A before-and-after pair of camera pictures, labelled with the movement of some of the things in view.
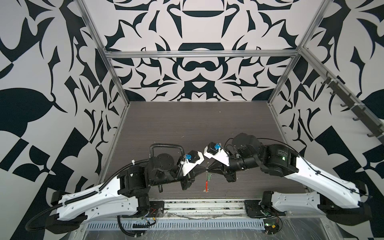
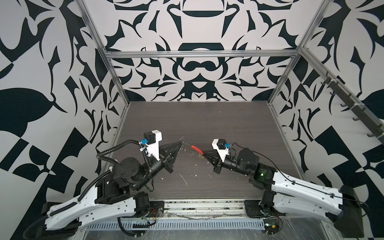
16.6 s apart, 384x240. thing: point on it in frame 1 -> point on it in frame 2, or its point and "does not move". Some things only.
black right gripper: [227, 171] -> [209, 154]
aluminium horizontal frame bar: [200, 54] does not move
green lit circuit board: [271, 226] does not move
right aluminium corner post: [317, 20] does not move
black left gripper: [184, 179] -> [166, 159]
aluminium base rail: [204, 209] does not move
